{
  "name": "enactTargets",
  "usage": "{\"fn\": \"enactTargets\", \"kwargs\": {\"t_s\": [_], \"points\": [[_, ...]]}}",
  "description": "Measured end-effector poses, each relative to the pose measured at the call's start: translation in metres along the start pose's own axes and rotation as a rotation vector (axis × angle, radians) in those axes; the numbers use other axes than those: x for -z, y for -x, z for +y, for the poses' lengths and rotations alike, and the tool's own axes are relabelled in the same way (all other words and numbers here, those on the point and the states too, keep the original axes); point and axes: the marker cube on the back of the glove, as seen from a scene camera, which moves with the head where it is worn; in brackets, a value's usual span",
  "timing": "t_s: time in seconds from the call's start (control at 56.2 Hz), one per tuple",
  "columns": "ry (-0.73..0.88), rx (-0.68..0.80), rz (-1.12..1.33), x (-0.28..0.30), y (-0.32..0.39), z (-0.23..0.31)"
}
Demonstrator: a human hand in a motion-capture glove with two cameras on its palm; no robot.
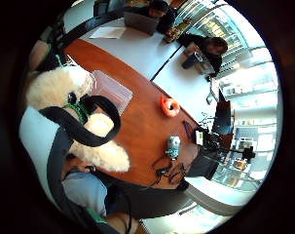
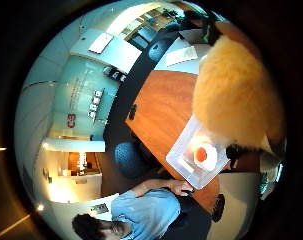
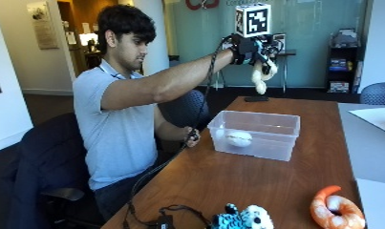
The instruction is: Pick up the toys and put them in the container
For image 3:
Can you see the blue mesh chair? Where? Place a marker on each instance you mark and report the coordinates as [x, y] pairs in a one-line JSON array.
[[185, 108], [380, 93]]

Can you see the clear plastic bin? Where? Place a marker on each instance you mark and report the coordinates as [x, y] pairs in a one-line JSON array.
[[260, 143]]

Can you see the framed wall plaque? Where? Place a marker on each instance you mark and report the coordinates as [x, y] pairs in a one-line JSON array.
[[43, 25]]

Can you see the orange shrimp plush toy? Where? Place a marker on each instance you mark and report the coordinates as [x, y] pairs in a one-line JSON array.
[[347, 210]]

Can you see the tall side table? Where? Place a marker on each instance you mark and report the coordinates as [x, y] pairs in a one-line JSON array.
[[285, 54]]

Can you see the cream soft toy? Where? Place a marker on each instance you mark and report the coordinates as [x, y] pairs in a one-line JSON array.
[[260, 79]]

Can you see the dark office chair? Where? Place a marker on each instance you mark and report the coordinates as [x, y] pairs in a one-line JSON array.
[[48, 171]]

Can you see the black power adapter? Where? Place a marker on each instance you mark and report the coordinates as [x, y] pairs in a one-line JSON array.
[[164, 222]]

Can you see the the person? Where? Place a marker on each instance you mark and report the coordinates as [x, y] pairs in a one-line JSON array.
[[115, 133]]

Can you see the black bookshelf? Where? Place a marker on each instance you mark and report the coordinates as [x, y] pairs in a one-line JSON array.
[[343, 63]]

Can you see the white round plush toy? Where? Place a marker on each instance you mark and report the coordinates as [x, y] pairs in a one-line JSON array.
[[239, 139]]

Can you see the black phone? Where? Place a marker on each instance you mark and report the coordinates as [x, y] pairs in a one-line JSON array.
[[256, 99]]

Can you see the lit table lamp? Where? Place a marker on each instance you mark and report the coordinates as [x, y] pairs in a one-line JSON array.
[[88, 38]]

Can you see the blue white tiger plush toy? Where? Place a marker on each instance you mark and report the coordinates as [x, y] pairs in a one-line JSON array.
[[247, 219]]

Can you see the white marker cube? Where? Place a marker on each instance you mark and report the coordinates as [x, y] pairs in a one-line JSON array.
[[253, 19]]

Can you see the white paper sheet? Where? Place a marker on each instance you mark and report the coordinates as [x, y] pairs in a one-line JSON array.
[[376, 118]]

